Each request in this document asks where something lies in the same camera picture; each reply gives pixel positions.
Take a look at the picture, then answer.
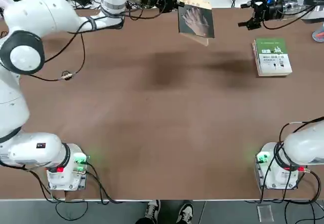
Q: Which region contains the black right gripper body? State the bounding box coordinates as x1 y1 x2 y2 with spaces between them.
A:
260 0 285 21

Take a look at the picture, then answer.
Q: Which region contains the dark book with hands cover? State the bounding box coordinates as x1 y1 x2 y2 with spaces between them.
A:
177 0 216 47

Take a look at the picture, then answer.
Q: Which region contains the green and white book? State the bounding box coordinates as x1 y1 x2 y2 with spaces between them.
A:
252 38 293 78

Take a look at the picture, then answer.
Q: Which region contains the translucent blue pen cup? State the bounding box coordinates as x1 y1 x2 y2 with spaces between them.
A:
312 23 324 44

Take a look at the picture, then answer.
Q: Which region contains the person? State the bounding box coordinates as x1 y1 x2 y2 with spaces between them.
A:
135 200 195 224

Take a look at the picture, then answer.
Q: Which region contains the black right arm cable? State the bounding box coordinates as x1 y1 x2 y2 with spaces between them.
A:
277 116 324 169

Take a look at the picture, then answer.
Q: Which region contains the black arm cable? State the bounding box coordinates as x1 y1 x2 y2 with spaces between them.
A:
277 116 324 169
24 6 127 83

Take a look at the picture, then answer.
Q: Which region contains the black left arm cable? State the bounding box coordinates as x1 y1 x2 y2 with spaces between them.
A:
24 6 127 83

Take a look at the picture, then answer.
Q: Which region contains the black right base cable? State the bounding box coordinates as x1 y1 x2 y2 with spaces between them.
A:
253 169 324 222

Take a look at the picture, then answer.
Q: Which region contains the black base cable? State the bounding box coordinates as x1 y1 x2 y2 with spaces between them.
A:
253 169 324 222
0 158 124 221

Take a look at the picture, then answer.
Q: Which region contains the black left base cable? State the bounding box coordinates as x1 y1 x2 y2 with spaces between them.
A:
0 158 124 221

